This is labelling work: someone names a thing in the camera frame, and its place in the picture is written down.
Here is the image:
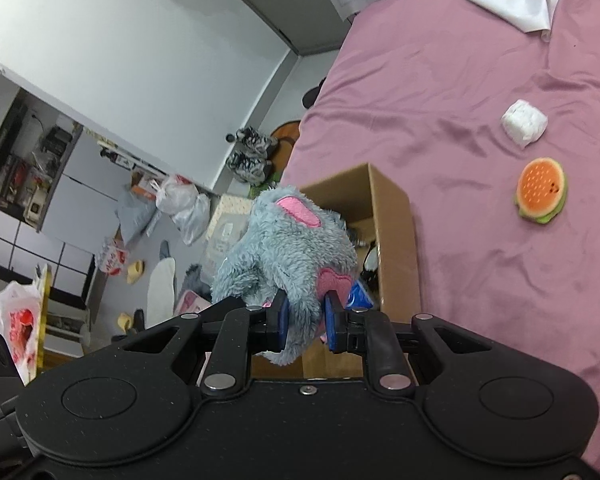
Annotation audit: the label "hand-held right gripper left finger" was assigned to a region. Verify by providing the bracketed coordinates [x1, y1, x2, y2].
[111, 291, 289, 393]

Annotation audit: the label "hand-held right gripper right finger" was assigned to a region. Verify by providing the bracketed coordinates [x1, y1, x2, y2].
[324, 290, 490, 394]

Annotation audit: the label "blue tissue pack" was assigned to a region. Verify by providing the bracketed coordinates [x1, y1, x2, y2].
[349, 280, 377, 309]

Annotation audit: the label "grey furry plush toy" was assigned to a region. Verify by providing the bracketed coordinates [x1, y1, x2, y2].
[212, 185, 359, 367]

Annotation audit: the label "brown cardboard box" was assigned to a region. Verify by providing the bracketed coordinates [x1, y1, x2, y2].
[280, 162, 422, 380]

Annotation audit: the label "red and white plastic bag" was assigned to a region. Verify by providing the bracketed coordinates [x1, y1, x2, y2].
[0, 281, 47, 386]

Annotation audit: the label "pink packet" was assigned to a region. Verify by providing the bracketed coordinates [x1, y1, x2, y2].
[174, 290, 214, 317]

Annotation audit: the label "grey cloth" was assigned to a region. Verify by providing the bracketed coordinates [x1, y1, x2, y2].
[180, 264, 204, 294]

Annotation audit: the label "flat patterned carton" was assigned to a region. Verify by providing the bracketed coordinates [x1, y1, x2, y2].
[205, 195, 254, 281]

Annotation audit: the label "white insole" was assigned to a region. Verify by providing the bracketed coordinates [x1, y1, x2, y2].
[146, 255, 176, 329]

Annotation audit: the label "white knotted plastic bags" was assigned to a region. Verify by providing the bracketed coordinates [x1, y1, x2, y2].
[154, 175, 211, 246]

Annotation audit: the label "pair of patterned shoes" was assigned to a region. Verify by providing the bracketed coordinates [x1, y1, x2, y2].
[225, 127, 279, 184]

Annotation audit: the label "grey plastic bag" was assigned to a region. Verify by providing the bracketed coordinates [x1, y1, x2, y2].
[116, 187, 164, 247]

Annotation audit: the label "red and white package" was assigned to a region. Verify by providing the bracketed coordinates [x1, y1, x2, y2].
[96, 240, 130, 275]

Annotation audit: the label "white cabinet with open shelf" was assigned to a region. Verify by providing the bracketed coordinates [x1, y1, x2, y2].
[0, 50, 131, 311]

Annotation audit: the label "orange burger plush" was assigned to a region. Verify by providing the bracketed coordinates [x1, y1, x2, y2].
[513, 157, 568, 226]

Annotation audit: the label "white crumpled tissue ball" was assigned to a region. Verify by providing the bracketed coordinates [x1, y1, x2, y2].
[501, 99, 549, 149]

